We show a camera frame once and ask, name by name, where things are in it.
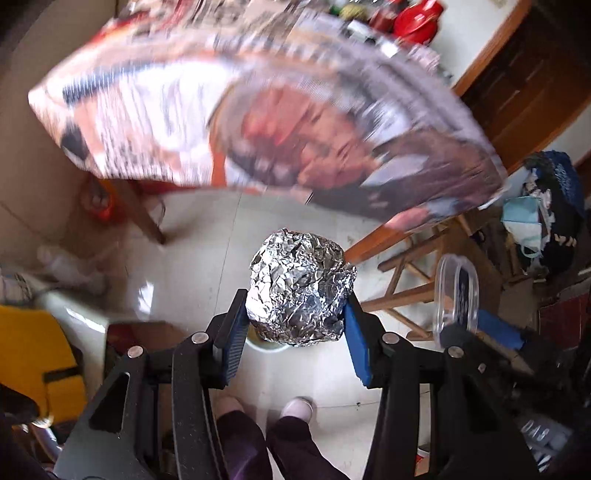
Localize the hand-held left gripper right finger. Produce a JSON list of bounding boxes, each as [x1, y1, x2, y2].
[[342, 293, 541, 480]]

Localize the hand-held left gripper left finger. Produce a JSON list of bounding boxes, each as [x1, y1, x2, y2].
[[54, 288, 250, 480]]

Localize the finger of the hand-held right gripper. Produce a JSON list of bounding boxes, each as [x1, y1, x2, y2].
[[438, 322, 483, 352], [475, 309, 528, 352]]

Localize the white plastic bucket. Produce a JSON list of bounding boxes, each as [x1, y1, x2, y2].
[[247, 330, 290, 354]]

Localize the clear plastic container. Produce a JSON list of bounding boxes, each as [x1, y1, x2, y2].
[[434, 254, 481, 343]]

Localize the aluminium foil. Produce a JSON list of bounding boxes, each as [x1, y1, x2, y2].
[[245, 228, 358, 346]]

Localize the pink slipper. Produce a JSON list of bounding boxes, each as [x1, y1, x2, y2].
[[283, 397, 317, 424], [216, 396, 246, 417]]

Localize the wooden stool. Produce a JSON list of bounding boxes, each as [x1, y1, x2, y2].
[[360, 220, 502, 343]]

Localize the dark red cabinet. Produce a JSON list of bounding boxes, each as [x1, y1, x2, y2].
[[538, 286, 591, 334]]

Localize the purple trousers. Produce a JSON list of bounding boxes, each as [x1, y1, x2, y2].
[[215, 413, 339, 480]]

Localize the light blue bag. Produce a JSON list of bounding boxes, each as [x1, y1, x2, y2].
[[501, 196, 546, 241]]

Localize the pile of dark clothes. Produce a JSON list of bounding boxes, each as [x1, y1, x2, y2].
[[522, 150, 588, 274]]

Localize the white plastic bottle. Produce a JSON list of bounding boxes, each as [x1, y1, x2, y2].
[[37, 244, 110, 292]]

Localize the red plastic bag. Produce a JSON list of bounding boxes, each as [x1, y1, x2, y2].
[[83, 178, 129, 223]]

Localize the yellow bag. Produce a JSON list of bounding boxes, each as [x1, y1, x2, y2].
[[0, 304, 87, 417]]

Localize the printed tablecloth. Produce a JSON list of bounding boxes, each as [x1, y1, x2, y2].
[[28, 0, 507, 232]]

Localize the dark wooden door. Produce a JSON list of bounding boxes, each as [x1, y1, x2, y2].
[[455, 0, 591, 172]]

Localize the red thermos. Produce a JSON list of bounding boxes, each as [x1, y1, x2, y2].
[[392, 0, 445, 45]]

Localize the red sauce squeeze bottle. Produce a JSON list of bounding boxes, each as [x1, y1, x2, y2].
[[368, 4, 399, 29]]

